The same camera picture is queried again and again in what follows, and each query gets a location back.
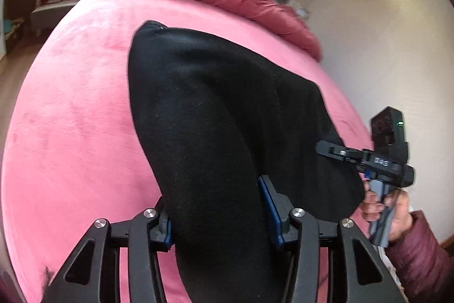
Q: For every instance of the pink bed sheet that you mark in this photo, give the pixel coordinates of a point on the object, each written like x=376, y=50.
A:
x=71, y=152

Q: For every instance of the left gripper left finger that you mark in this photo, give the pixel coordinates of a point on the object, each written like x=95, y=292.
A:
x=91, y=272

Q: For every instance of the maroon jacket forearm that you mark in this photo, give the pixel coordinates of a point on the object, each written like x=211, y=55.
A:
x=424, y=268

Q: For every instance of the right hand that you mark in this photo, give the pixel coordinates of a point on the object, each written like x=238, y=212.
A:
x=389, y=215

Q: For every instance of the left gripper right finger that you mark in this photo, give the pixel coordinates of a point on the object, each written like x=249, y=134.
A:
x=330, y=260

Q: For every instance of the black pants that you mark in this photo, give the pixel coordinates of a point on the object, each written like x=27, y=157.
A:
x=212, y=117

